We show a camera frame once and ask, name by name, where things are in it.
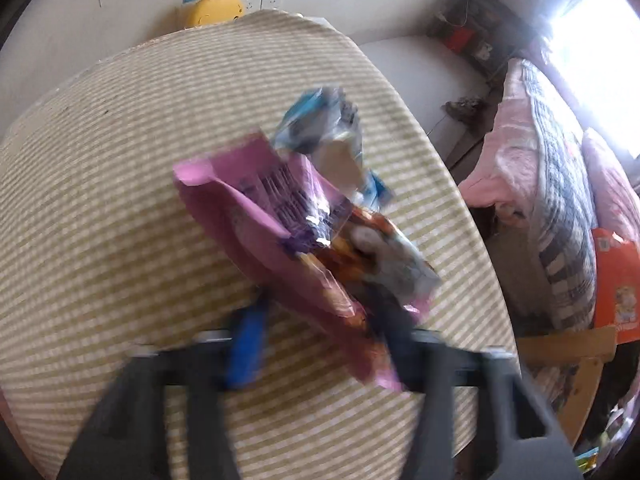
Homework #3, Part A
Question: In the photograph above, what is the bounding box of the red container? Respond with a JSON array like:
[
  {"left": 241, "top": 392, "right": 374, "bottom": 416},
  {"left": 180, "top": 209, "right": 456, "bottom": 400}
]
[{"left": 445, "top": 25, "right": 476, "bottom": 53}]

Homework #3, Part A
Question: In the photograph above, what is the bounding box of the pink blanket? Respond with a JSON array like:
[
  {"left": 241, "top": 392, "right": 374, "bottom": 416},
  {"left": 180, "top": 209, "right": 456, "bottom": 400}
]
[{"left": 580, "top": 127, "right": 640, "bottom": 246}]

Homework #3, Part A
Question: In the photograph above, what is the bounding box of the blue white snack wrapper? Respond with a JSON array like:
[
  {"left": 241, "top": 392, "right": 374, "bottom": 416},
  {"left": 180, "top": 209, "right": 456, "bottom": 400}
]
[{"left": 272, "top": 85, "right": 396, "bottom": 211}]

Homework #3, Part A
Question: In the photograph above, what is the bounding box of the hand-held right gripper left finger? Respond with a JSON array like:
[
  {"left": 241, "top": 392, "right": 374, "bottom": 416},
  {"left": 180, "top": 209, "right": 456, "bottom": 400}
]
[{"left": 57, "top": 295, "right": 271, "bottom": 480}]

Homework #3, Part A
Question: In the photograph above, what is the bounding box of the pink bed sheet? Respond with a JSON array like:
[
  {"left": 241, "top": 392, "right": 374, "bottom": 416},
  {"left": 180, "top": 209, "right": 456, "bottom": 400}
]
[{"left": 457, "top": 57, "right": 546, "bottom": 241}]

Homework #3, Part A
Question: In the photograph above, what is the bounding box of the pair of shoes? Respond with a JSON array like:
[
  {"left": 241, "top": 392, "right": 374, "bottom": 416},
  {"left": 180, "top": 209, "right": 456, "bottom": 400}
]
[{"left": 444, "top": 96, "right": 488, "bottom": 123}]

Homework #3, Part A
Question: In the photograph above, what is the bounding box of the dark metal rack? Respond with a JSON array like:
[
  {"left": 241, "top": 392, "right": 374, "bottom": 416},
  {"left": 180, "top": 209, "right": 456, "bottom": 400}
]
[{"left": 427, "top": 0, "right": 536, "bottom": 78}]

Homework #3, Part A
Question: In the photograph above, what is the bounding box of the orange cardboard box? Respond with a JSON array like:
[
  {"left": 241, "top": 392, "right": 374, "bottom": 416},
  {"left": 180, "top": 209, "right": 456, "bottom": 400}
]
[{"left": 591, "top": 227, "right": 640, "bottom": 346}]

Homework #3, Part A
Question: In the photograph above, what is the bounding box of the yellow duck stool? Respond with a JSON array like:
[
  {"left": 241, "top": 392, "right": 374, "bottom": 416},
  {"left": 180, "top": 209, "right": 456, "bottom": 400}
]
[{"left": 181, "top": 0, "right": 247, "bottom": 28}]

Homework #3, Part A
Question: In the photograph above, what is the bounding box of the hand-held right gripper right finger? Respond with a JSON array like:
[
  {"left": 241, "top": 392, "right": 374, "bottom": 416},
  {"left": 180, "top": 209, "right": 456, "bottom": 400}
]
[{"left": 372, "top": 300, "right": 583, "bottom": 480}]

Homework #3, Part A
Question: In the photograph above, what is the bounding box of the wooden chair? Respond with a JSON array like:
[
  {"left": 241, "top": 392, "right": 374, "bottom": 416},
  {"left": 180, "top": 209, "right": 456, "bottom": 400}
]
[{"left": 515, "top": 325, "right": 618, "bottom": 446}]

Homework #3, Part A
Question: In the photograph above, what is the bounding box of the bright window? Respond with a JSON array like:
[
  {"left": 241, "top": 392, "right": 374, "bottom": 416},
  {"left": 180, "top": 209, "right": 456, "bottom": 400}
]
[{"left": 545, "top": 0, "right": 640, "bottom": 161}]

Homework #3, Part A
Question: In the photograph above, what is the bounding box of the pink snack bag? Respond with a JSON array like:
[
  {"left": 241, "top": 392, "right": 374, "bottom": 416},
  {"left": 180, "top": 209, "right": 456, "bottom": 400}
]
[{"left": 172, "top": 132, "right": 443, "bottom": 393}]

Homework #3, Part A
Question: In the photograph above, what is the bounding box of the bed with plaid quilt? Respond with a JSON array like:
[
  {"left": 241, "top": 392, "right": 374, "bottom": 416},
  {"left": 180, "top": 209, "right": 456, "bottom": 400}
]
[{"left": 520, "top": 60, "right": 601, "bottom": 331}]

